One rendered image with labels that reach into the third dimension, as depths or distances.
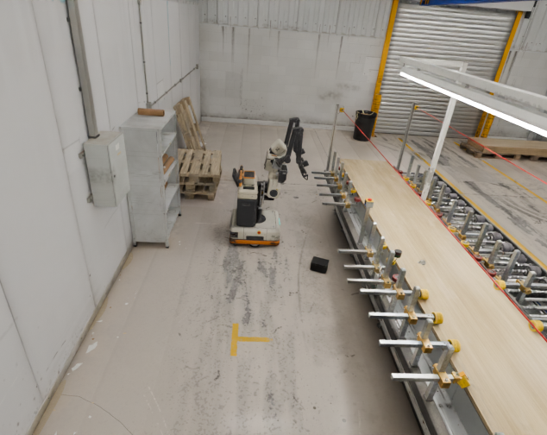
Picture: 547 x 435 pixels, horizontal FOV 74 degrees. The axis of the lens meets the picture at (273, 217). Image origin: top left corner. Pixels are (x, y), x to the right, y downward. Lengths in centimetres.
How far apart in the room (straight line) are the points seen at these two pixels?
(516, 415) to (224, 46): 952
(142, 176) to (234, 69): 642
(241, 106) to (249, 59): 122
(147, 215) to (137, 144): 89
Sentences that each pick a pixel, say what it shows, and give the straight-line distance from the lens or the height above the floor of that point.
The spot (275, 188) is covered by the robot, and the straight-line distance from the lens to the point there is 470.
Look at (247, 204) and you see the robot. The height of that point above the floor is 62.
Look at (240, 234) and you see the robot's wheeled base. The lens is 479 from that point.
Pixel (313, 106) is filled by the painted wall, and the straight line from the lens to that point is 1070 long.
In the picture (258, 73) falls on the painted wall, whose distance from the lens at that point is 1044.
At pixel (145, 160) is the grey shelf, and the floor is 118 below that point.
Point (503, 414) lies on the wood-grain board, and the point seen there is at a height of 90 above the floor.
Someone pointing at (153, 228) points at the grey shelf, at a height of 29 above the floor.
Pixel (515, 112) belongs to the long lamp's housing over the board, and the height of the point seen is 236.
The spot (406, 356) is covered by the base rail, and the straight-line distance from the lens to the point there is 291.
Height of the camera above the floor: 272
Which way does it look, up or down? 29 degrees down
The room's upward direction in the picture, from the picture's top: 5 degrees clockwise
